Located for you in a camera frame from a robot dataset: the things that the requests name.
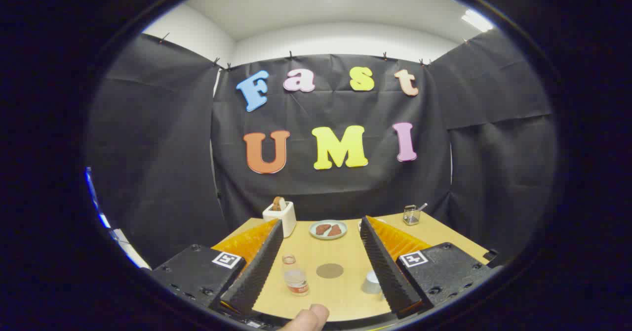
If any pale green plate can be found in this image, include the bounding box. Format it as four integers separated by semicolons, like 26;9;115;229
309;220;348;240

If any pale grey cup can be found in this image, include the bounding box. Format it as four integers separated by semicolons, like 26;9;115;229
360;270;383;294

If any clear juice bottle red label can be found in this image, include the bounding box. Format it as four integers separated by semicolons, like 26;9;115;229
281;253;310;297

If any white toaster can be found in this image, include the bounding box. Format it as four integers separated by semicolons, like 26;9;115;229
262;201;297;238

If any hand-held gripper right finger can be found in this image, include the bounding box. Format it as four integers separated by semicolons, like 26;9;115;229
359;216;499;320

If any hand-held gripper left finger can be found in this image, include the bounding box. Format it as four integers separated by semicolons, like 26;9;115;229
148;218;284;322

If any wooden table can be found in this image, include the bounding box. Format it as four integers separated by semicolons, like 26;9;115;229
212;211;490;323

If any black backdrop cloth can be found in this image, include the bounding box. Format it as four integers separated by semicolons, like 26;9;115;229
86;29;558;270

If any small ceiling light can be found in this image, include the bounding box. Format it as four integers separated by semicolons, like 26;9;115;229
461;9;494;33

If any round brown coaster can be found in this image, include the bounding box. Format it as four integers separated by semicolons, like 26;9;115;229
316;263;344;279

